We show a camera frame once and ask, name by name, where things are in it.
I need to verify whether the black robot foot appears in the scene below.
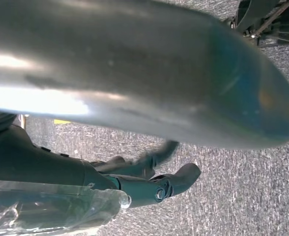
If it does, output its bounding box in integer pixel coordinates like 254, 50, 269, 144
229, 0, 289, 46

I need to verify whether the silver robot leg shell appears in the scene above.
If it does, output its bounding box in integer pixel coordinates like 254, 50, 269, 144
0, 0, 289, 150

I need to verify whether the clear plastic cover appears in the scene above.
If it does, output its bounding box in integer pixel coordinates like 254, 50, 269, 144
0, 179, 132, 236

